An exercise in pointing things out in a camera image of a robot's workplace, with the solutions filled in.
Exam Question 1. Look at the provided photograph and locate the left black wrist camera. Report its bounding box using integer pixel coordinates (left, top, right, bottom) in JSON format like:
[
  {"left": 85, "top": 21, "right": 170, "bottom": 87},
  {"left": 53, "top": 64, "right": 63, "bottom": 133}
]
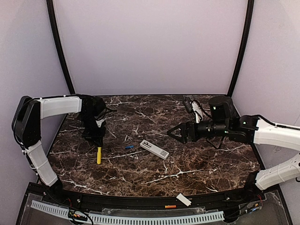
[{"left": 95, "top": 108, "right": 117, "bottom": 128}]

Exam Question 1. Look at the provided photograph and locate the white remote control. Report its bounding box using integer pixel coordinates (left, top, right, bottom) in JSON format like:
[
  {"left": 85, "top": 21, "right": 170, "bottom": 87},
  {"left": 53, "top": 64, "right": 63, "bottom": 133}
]
[{"left": 140, "top": 140, "right": 169, "bottom": 160}]

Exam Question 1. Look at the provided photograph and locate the right black frame post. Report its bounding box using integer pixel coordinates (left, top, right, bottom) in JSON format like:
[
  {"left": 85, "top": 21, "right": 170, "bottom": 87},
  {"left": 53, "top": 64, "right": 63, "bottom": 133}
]
[{"left": 227, "top": 0, "right": 255, "bottom": 97}]

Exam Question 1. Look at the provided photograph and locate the black frame post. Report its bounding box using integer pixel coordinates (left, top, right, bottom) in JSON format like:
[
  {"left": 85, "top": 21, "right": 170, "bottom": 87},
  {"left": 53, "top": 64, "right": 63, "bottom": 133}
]
[
  {"left": 227, "top": 0, "right": 255, "bottom": 97},
  {"left": 46, "top": 0, "right": 75, "bottom": 94}
]

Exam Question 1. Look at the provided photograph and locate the yellow handled screwdriver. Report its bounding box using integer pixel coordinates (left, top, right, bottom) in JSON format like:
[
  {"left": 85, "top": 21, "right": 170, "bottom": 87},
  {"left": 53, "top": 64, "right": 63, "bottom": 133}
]
[{"left": 97, "top": 147, "right": 102, "bottom": 165}]

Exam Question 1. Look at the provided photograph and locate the white slotted cable duct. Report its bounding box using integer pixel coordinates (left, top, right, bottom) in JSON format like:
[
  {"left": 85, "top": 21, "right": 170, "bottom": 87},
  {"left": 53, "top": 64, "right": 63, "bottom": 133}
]
[{"left": 30, "top": 200, "right": 224, "bottom": 225}]

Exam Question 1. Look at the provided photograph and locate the black front table rail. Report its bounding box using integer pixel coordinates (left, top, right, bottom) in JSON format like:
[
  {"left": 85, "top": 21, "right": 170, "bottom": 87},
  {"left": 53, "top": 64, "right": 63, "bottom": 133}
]
[{"left": 38, "top": 181, "right": 263, "bottom": 212}]

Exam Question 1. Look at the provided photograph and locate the white battery cover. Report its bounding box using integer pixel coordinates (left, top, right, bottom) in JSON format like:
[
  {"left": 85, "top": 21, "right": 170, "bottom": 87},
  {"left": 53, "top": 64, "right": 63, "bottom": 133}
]
[{"left": 176, "top": 193, "right": 191, "bottom": 206}]

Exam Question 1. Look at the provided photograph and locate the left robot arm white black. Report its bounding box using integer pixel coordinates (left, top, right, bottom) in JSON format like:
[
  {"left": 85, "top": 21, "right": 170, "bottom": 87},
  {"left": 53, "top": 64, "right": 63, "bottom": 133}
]
[{"left": 12, "top": 94, "right": 109, "bottom": 188}]

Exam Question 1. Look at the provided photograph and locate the left black frame post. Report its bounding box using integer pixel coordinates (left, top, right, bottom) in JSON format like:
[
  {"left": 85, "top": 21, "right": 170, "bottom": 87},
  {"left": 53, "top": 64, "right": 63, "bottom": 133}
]
[{"left": 46, "top": 0, "right": 75, "bottom": 94}]

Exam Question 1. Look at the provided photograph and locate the orange blue battery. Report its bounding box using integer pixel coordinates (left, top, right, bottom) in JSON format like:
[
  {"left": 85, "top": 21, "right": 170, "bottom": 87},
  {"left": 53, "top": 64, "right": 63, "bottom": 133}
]
[
  {"left": 125, "top": 145, "right": 134, "bottom": 149},
  {"left": 165, "top": 205, "right": 177, "bottom": 209}
]

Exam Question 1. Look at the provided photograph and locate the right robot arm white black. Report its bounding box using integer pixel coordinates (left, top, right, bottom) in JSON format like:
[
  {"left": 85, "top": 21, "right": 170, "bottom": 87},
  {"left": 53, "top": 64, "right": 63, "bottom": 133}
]
[{"left": 167, "top": 96, "right": 300, "bottom": 193}]

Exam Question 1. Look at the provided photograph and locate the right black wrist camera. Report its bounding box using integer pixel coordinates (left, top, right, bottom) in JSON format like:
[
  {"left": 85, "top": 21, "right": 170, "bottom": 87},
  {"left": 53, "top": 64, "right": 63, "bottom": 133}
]
[{"left": 183, "top": 96, "right": 203, "bottom": 123}]

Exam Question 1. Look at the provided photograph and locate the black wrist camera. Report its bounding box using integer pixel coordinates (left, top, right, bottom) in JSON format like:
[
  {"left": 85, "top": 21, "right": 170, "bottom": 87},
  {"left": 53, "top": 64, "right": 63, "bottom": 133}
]
[
  {"left": 95, "top": 108, "right": 117, "bottom": 128},
  {"left": 183, "top": 96, "right": 203, "bottom": 123}
]

